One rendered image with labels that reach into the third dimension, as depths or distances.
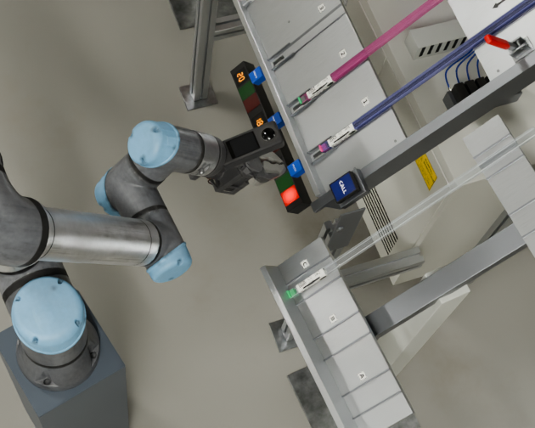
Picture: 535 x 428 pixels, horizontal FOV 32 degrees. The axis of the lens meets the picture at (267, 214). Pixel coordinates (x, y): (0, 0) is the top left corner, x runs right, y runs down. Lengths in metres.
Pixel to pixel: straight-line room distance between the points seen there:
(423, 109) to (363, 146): 0.33
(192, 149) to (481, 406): 1.22
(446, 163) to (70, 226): 0.91
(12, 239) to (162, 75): 1.54
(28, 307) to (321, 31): 0.75
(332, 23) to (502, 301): 1.06
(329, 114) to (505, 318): 0.99
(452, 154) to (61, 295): 0.87
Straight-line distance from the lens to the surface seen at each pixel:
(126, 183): 1.57
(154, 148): 1.50
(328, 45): 1.83
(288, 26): 1.89
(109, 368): 1.79
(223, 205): 2.53
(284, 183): 1.84
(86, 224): 1.36
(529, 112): 2.11
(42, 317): 1.59
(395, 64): 2.09
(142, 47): 2.78
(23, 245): 1.26
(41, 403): 1.78
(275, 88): 1.85
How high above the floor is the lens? 2.27
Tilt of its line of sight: 63 degrees down
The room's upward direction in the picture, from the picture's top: 15 degrees clockwise
